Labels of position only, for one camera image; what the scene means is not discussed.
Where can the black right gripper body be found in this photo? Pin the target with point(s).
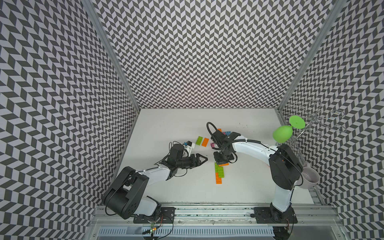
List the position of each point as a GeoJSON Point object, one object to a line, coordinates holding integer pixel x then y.
{"type": "Point", "coordinates": [222, 155]}

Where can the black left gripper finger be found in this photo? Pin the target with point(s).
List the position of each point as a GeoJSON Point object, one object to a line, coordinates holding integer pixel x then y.
{"type": "Point", "coordinates": [201, 158]}
{"type": "Point", "coordinates": [199, 164]}

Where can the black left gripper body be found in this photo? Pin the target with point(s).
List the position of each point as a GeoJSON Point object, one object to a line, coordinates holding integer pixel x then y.
{"type": "Point", "coordinates": [187, 161]}

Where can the lime green lego plate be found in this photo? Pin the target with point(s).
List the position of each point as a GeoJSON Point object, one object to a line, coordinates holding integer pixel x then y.
{"type": "Point", "coordinates": [199, 140]}

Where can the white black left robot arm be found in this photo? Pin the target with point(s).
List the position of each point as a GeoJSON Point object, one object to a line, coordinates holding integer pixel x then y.
{"type": "Point", "coordinates": [125, 196]}

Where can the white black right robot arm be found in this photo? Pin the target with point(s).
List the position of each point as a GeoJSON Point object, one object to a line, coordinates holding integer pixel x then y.
{"type": "Point", "coordinates": [285, 167]}

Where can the green plastic wine glass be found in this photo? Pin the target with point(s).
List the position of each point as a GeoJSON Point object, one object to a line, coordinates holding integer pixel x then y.
{"type": "Point", "coordinates": [284, 133]}

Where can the grey mauve cup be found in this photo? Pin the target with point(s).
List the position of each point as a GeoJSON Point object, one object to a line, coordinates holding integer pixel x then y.
{"type": "Point", "coordinates": [310, 178]}

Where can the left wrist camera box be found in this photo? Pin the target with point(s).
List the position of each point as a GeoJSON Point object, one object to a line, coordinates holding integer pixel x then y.
{"type": "Point", "coordinates": [189, 146]}

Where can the wire glass rack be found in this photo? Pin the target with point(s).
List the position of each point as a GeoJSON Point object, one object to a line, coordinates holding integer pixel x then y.
{"type": "Point", "coordinates": [312, 127]}

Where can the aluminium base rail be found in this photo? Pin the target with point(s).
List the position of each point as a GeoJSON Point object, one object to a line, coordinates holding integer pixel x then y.
{"type": "Point", "coordinates": [221, 222]}

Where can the aluminium corner post right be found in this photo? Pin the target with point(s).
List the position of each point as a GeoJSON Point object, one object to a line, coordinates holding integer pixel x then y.
{"type": "Point", "coordinates": [322, 34]}

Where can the aluminium corner post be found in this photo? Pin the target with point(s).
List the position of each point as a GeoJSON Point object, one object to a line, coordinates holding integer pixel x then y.
{"type": "Point", "coordinates": [94, 18]}
{"type": "Point", "coordinates": [322, 34]}

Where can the aluminium corner post left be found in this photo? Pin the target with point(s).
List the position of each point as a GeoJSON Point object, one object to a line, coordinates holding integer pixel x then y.
{"type": "Point", "coordinates": [94, 18]}

